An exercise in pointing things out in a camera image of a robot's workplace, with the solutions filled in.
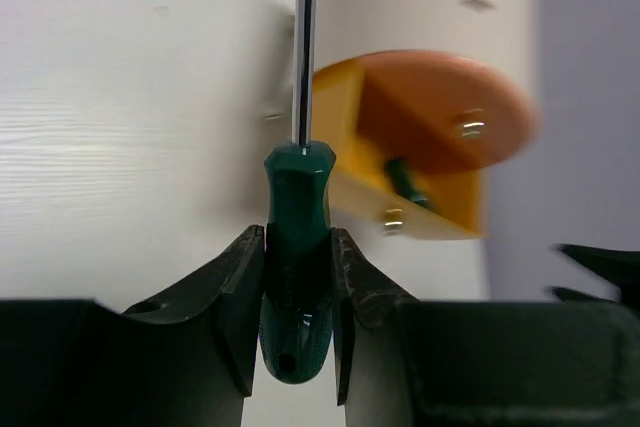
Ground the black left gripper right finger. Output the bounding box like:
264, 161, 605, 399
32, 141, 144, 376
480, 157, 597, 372
331, 229, 639, 426

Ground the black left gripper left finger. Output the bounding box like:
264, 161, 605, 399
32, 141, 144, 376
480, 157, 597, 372
1, 225, 264, 426

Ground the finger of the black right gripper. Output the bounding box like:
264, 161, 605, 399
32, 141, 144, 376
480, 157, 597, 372
548, 244, 639, 303

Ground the large green handled screwdriver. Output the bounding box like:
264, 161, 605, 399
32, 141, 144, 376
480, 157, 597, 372
259, 0, 336, 385
384, 157, 434, 211

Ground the orange top drawer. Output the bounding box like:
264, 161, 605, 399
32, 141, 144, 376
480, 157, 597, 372
349, 51, 538, 186

